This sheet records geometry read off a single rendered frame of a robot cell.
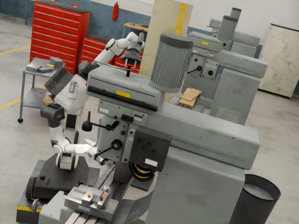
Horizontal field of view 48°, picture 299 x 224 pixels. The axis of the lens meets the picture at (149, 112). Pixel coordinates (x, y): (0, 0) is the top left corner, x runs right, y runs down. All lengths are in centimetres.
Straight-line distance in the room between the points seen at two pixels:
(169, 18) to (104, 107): 189
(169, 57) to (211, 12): 911
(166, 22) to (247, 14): 736
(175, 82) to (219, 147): 47
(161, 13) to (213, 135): 206
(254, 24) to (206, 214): 925
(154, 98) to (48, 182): 159
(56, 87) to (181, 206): 125
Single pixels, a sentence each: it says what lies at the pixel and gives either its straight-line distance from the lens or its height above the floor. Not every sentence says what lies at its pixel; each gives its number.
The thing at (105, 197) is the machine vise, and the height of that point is 104.
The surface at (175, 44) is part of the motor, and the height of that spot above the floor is 218.
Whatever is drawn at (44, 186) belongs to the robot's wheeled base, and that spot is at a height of 58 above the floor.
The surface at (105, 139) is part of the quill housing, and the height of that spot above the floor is 146.
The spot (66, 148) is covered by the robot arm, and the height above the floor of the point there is 116.
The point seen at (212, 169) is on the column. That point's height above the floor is 156.
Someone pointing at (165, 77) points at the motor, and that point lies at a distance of 200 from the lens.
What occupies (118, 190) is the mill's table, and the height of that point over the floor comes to 93.
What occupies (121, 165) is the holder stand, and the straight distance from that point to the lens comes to 272.
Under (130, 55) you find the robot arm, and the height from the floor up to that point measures 201.
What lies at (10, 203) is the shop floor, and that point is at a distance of 396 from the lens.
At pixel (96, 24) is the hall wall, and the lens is 1199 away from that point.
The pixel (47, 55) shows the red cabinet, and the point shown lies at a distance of 775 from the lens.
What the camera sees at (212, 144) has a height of 166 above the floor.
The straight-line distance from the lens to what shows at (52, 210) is 277.
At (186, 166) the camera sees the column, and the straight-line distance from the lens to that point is 204.
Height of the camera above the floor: 253
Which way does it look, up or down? 22 degrees down
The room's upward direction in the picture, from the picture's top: 13 degrees clockwise
